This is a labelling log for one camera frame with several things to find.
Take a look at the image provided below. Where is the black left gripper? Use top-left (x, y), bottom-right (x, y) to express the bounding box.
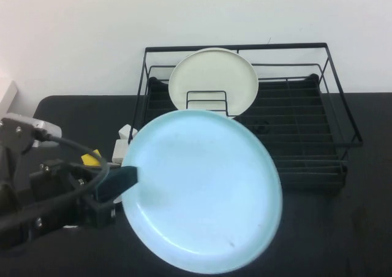
top-left (29, 159), bottom-right (138, 238)

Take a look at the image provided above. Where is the light blue plate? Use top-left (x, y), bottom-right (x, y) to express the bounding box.
top-left (121, 109), bottom-right (283, 275)

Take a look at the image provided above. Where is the cream white plate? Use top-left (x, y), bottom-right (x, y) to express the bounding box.
top-left (191, 47), bottom-right (246, 64)
top-left (168, 50), bottom-right (260, 120)

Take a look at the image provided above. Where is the white flat power adapter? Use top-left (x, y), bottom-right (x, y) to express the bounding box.
top-left (112, 138), bottom-right (129, 164)

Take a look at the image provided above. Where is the yellow foam block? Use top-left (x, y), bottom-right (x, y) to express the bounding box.
top-left (81, 150), bottom-right (102, 167)

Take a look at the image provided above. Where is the small white cube adapter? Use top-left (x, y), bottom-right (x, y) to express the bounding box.
top-left (118, 123), bottom-right (138, 140)

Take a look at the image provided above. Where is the white board edge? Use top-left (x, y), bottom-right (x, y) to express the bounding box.
top-left (0, 80), bottom-right (19, 115)

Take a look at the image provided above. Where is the black plastic drip tray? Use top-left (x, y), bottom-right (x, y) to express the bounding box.
top-left (146, 74), bottom-right (349, 192)

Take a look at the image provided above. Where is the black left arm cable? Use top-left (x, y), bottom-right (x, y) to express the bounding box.
top-left (0, 129), bottom-right (110, 230)

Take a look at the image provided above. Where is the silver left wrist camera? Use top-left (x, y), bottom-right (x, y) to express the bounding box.
top-left (4, 112), bottom-right (63, 149)

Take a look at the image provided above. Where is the black wire dish rack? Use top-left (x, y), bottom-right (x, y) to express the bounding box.
top-left (127, 42), bottom-right (364, 192)

